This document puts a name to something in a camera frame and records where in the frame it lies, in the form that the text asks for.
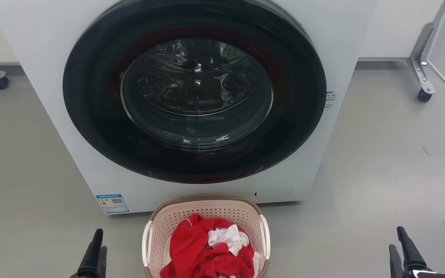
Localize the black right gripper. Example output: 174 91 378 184
389 226 445 278

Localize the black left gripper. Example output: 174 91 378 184
69 229 108 278

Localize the beige perforated plastic laundry basket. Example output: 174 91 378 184
142 196 271 278

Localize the blue energy label sticker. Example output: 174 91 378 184
95 194 129 214

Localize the red garment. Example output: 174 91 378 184
161 214 256 278

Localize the white garment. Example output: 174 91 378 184
207 225 250 256

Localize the round white filter cover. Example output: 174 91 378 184
252 183 293 202

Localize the white front-loading washing machine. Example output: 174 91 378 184
0 0 377 215

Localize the black round washing machine door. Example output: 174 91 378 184
63 0 327 185

